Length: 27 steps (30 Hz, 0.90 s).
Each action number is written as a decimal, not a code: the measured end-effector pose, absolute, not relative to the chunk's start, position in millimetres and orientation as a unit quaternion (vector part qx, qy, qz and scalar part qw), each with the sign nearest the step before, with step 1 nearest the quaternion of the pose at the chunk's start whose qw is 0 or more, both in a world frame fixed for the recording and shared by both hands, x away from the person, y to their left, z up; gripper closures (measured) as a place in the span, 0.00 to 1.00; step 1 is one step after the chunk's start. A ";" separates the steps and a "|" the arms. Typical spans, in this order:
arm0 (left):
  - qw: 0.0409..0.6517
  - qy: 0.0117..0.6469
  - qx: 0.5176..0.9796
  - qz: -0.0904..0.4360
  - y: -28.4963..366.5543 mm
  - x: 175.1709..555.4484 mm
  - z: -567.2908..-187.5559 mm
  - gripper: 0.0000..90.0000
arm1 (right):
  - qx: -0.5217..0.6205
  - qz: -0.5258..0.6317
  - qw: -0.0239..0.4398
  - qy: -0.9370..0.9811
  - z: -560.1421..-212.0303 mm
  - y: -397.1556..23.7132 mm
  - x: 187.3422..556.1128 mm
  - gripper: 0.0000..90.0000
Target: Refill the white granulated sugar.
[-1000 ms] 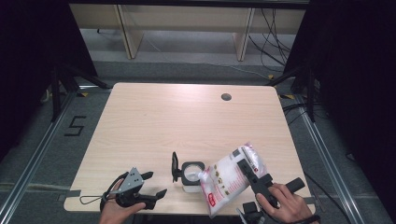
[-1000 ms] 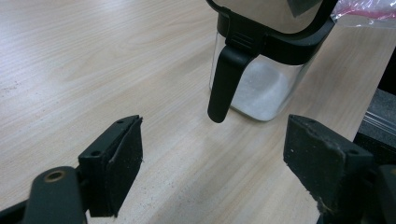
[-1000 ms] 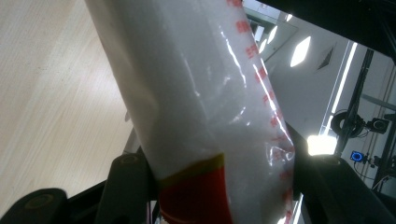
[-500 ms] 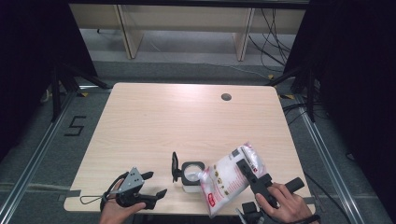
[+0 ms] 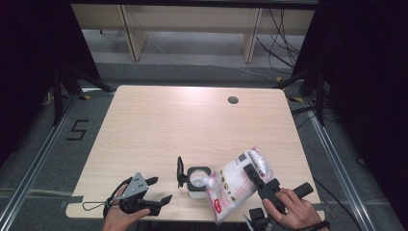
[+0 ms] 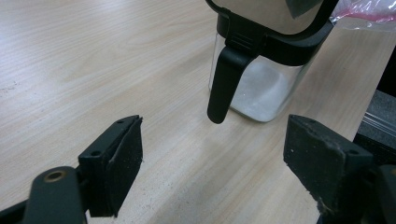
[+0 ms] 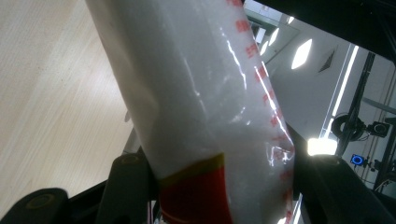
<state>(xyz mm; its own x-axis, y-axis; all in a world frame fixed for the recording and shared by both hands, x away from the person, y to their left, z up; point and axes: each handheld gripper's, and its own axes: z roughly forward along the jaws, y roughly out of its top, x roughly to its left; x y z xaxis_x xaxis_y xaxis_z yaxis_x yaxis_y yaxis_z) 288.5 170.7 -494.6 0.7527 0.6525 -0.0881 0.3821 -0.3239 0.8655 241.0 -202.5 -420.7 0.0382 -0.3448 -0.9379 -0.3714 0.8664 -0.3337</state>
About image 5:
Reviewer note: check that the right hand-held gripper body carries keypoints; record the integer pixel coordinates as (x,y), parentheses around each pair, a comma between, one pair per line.
(269,189)

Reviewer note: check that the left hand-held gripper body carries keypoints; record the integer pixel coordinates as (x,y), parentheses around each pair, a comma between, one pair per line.
(136,186)

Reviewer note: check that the red and white spouted pouch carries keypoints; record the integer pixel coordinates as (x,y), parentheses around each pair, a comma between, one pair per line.
(231,189)

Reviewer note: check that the glass jar with black lid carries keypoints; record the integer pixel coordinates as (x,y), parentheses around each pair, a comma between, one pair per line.
(197,178)

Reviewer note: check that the person's right hand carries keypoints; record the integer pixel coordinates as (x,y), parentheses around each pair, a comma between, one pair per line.
(296,211)

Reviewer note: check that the person's left hand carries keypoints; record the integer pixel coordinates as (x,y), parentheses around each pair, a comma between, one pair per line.
(117,222)

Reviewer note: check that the grey tape strip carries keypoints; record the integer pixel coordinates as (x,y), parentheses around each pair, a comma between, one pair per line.
(75,199)
(318,206)

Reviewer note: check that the yellow and black tape piece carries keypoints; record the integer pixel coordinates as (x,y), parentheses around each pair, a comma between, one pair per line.
(85,97)
(279,79)
(296,99)

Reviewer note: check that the black metal stand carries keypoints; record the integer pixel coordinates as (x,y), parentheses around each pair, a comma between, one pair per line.
(57,96)
(320,96)

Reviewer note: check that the dark curtain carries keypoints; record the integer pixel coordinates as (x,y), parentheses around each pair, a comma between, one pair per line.
(25,48)
(369,64)

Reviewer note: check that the pale wooden shelf unit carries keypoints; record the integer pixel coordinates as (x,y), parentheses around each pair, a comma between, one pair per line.
(192,19)

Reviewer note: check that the short aluminium floor rail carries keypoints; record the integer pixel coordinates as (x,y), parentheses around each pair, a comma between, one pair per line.
(96,90)

